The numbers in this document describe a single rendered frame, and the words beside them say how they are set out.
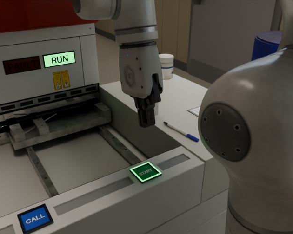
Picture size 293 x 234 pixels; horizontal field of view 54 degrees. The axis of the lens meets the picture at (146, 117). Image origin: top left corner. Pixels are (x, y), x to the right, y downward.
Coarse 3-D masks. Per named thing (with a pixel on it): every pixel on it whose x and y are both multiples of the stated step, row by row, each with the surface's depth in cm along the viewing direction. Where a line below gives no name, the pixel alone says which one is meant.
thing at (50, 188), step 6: (30, 150) 98; (30, 156) 95; (36, 156) 95; (36, 162) 92; (36, 168) 89; (42, 168) 89; (42, 174) 87; (42, 180) 85; (48, 180) 84; (48, 186) 82; (54, 186) 82; (48, 192) 81; (54, 192) 80
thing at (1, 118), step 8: (80, 96) 116; (88, 96) 118; (96, 96) 120; (40, 104) 108; (48, 104) 109; (56, 104) 111; (64, 104) 113; (8, 112) 103; (16, 112) 104; (24, 112) 105; (32, 112) 107; (80, 112) 118; (0, 120) 102; (48, 120) 112; (56, 120) 114; (24, 128) 108; (0, 136) 104; (8, 136) 106
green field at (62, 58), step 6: (54, 54) 104; (60, 54) 105; (66, 54) 107; (72, 54) 108; (48, 60) 104; (54, 60) 105; (60, 60) 106; (66, 60) 107; (72, 60) 109; (48, 66) 105
